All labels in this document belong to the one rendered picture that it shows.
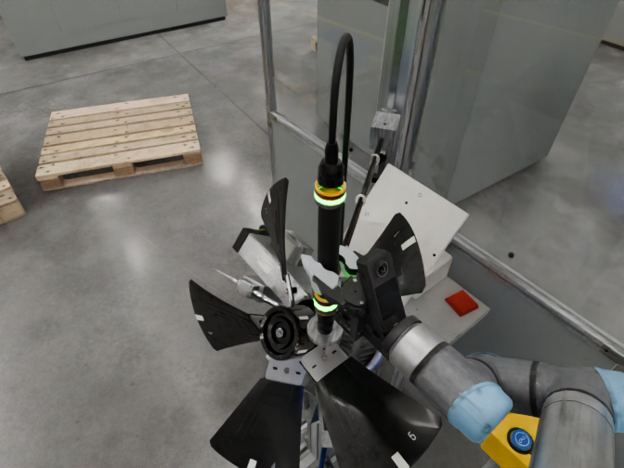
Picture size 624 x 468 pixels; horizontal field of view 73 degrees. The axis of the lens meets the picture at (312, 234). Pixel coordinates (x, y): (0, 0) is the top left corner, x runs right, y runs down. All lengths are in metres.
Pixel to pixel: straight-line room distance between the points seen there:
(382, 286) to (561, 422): 0.25
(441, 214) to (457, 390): 0.57
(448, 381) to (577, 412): 0.14
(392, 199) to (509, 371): 0.60
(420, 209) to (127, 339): 1.89
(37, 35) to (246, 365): 4.83
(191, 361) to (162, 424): 0.33
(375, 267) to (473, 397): 0.20
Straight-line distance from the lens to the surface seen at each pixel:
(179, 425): 2.25
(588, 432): 0.58
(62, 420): 2.47
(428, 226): 1.08
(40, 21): 6.14
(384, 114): 1.26
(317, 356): 0.96
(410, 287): 0.78
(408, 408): 0.93
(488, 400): 0.59
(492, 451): 1.14
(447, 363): 0.60
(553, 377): 0.67
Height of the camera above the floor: 2.02
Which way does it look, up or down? 45 degrees down
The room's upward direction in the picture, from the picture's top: straight up
